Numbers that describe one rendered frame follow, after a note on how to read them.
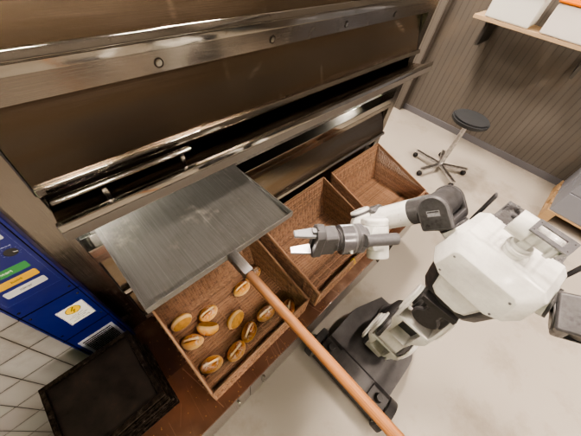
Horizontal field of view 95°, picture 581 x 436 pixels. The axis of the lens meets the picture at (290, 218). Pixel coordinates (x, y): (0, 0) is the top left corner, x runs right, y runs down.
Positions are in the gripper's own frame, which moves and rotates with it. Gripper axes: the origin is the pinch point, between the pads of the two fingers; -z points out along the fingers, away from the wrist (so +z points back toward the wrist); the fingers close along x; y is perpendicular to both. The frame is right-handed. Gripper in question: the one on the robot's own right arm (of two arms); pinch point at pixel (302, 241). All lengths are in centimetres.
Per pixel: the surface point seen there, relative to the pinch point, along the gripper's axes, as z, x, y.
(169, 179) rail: -34.5, 12.2, -14.0
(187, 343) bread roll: -43, -68, 5
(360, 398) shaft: 8.7, -11.4, 37.6
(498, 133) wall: 322, -107, -217
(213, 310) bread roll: -32, -68, -9
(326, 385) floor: 31, -132, 23
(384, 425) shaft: 12.7, -11.5, 43.3
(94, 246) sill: -62, -14, -12
